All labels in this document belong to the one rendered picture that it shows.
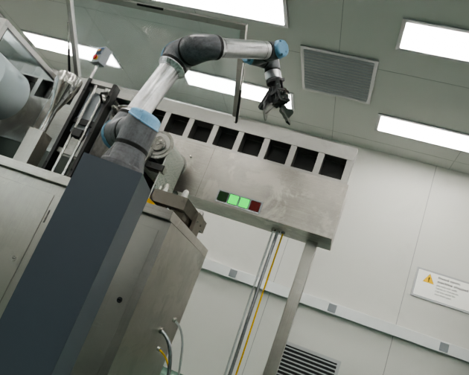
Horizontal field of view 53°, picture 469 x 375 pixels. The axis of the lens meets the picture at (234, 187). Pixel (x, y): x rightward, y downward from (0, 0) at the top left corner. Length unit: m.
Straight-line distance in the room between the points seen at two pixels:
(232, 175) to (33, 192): 1.00
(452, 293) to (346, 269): 0.96
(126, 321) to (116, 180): 0.58
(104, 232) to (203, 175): 1.18
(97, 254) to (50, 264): 0.13
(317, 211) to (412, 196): 2.68
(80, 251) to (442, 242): 3.96
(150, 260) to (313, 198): 0.97
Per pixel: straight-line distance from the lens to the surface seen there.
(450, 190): 5.11
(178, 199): 2.13
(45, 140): 2.73
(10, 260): 2.11
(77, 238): 1.47
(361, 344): 4.65
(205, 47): 1.83
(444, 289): 4.82
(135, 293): 1.84
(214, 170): 2.55
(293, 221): 2.40
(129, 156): 1.55
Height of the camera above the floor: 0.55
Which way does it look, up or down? 17 degrees up
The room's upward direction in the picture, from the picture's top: 21 degrees clockwise
